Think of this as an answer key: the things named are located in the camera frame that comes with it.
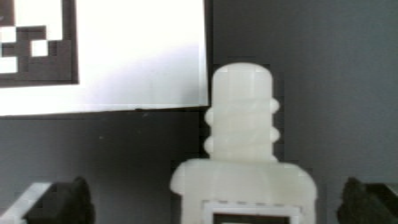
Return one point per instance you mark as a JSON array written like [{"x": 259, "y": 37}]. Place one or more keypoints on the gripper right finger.
[{"x": 368, "y": 203}]

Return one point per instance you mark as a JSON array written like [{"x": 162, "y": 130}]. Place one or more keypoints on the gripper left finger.
[{"x": 53, "y": 203}]

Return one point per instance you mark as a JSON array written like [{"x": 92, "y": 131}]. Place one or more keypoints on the white lamp bulb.
[{"x": 240, "y": 187}]

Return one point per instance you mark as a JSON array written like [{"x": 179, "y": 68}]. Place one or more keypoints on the white marker sheet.
[{"x": 101, "y": 55}]

